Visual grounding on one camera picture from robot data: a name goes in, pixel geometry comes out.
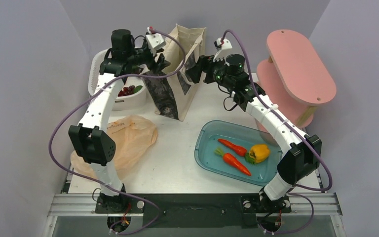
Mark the orange carrot with greens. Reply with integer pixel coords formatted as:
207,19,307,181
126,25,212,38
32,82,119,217
214,148,251,176

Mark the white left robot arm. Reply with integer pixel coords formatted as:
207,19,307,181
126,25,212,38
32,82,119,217
68,27,169,213

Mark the aluminium frame rail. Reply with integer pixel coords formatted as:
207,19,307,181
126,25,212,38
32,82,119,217
41,95,99,237

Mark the canvas tote bag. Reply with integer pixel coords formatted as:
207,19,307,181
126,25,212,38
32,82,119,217
143,25,207,121

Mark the red grape bunch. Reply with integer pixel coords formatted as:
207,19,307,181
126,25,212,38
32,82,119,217
117,85,143,97

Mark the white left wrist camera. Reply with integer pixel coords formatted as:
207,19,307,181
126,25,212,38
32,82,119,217
145,26,166,56

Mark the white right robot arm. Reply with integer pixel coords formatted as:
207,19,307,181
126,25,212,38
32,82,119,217
185,54,322,212

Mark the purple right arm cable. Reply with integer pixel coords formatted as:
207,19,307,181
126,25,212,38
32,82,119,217
221,29,333,236

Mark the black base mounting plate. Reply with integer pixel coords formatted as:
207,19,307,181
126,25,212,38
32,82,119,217
95,193,292,232

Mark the white plastic basket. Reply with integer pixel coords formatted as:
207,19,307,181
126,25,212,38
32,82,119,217
88,49,147,111

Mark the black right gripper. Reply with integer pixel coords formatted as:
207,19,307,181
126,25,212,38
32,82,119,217
187,53,235,90

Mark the orange plastic grocery bag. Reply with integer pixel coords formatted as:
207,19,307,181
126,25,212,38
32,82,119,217
70,114,158,181

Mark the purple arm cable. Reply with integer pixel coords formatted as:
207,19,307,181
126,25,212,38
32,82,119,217
48,29,187,236
221,29,333,236

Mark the teal plastic tray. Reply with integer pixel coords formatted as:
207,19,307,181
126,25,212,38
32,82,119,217
194,120,282,186

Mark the yellow bell pepper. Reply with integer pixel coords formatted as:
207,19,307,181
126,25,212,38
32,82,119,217
245,144,271,164

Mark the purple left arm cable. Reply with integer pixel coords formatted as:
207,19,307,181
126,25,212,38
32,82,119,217
48,29,187,236

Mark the pink three-tier shelf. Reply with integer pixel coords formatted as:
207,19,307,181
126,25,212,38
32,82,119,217
256,29,337,129

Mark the red chili pepper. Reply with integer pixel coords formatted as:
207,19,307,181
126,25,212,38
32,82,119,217
218,139,247,157

